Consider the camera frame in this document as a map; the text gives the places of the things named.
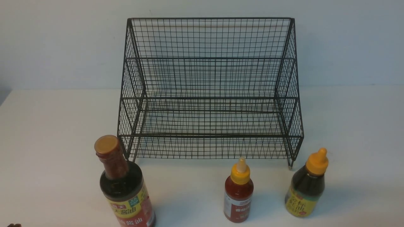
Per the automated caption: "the tall soy sauce bottle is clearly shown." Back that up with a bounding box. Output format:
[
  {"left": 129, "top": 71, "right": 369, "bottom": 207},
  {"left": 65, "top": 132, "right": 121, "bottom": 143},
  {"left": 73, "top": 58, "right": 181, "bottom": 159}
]
[{"left": 94, "top": 135, "right": 156, "bottom": 227}]

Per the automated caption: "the dark oil bottle yellow cap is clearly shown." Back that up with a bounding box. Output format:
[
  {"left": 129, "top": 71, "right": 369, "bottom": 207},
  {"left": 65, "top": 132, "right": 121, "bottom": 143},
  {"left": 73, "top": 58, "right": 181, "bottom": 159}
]
[{"left": 285, "top": 148, "right": 329, "bottom": 218}]

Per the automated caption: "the small red sauce bottle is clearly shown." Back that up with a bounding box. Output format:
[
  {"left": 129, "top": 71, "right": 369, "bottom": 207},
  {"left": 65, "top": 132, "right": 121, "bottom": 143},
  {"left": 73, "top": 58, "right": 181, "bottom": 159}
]
[{"left": 223, "top": 157, "right": 254, "bottom": 223}]

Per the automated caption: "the black wire mesh shelf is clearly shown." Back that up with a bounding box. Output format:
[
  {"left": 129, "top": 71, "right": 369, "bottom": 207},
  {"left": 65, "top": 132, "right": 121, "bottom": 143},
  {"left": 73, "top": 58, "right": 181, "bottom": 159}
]
[{"left": 117, "top": 17, "right": 304, "bottom": 169}]

